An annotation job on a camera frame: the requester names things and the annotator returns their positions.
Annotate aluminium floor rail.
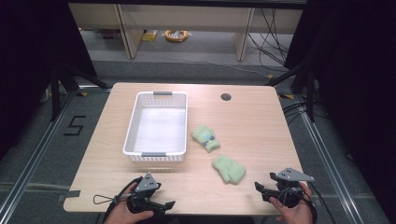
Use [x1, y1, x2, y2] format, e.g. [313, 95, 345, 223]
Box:
[0, 90, 78, 219]
[293, 94, 366, 224]

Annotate black floor cables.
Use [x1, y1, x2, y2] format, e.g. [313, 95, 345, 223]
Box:
[281, 101, 311, 126]

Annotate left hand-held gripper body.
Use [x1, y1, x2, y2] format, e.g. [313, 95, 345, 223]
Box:
[126, 171, 163, 216]

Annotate person's right hand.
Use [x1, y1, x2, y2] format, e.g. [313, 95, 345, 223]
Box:
[268, 182, 314, 224]

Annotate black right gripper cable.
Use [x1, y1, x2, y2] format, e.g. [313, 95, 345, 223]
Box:
[298, 181, 338, 224]

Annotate green fuzzy sock with print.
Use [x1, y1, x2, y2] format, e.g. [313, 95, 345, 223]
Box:
[191, 125, 221, 153]

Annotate person's left hand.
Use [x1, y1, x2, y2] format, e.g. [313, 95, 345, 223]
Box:
[103, 182, 155, 224]

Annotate black metal stand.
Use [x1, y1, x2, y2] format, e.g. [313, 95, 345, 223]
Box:
[49, 61, 110, 123]
[264, 57, 316, 123]

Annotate white perforated plastic basket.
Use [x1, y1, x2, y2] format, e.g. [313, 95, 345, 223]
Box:
[122, 91, 189, 163]

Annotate bundle of black cables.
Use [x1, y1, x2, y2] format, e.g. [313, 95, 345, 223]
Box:
[247, 7, 294, 75]

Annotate yellow cable coil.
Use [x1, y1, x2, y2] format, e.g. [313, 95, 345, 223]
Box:
[163, 29, 191, 43]

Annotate black curtain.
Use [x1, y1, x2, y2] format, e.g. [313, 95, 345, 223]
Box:
[283, 0, 396, 218]
[0, 0, 98, 160]

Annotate plain green fuzzy sock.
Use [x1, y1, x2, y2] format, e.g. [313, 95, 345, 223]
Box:
[211, 154, 247, 186]

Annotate grey tape strip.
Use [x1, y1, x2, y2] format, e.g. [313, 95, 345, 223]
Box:
[57, 189, 81, 203]

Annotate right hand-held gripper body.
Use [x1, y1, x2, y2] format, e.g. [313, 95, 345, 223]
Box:
[269, 167, 316, 209]

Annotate yellow packet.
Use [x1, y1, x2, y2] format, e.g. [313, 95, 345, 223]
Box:
[141, 30, 157, 43]

